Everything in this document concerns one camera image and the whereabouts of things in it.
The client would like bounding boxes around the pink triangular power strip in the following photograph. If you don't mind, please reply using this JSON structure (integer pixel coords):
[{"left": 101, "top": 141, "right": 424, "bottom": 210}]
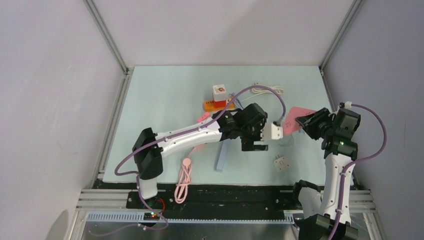
[{"left": 282, "top": 106, "right": 317, "bottom": 136}]

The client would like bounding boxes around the red cube socket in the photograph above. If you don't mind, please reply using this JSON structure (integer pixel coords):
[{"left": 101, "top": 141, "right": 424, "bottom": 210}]
[{"left": 212, "top": 100, "right": 227, "bottom": 109}]

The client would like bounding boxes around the orange power strip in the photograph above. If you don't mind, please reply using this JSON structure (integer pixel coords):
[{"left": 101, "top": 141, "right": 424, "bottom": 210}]
[{"left": 203, "top": 97, "right": 232, "bottom": 113}]

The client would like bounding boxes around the pink adapter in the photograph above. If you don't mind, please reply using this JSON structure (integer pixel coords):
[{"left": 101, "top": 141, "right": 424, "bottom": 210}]
[{"left": 197, "top": 112, "right": 211, "bottom": 123}]

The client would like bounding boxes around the white cube socket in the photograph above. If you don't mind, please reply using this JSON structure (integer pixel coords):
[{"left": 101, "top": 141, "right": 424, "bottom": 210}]
[{"left": 212, "top": 84, "right": 227, "bottom": 102}]

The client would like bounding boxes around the white adapter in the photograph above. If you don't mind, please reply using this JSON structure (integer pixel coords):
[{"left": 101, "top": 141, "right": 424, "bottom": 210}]
[{"left": 273, "top": 155, "right": 291, "bottom": 172}]

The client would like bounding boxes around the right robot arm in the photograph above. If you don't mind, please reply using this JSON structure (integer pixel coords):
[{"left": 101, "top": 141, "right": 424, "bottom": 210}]
[{"left": 290, "top": 108, "right": 361, "bottom": 240}]

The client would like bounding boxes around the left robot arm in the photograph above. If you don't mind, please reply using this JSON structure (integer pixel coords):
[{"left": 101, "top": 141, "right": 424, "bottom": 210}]
[{"left": 132, "top": 103, "right": 284, "bottom": 208}]

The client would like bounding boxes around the white power strip cable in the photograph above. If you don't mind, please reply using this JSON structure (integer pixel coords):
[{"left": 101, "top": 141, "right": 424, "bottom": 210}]
[{"left": 241, "top": 83, "right": 286, "bottom": 102}]

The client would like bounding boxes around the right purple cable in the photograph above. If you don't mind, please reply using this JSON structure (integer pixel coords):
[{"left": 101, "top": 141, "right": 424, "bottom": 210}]
[{"left": 326, "top": 103, "right": 388, "bottom": 240}]

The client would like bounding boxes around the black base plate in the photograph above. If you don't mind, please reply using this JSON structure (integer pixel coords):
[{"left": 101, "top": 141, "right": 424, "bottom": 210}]
[{"left": 92, "top": 180, "right": 325, "bottom": 220}]

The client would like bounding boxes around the pink coiled cable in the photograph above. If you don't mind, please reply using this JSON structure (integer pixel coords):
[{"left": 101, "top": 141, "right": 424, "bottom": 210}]
[{"left": 173, "top": 149, "right": 196, "bottom": 204}]

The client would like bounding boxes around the aluminium frame rail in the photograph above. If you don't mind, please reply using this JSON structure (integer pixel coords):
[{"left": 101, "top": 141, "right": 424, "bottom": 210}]
[{"left": 75, "top": 188, "right": 377, "bottom": 225}]

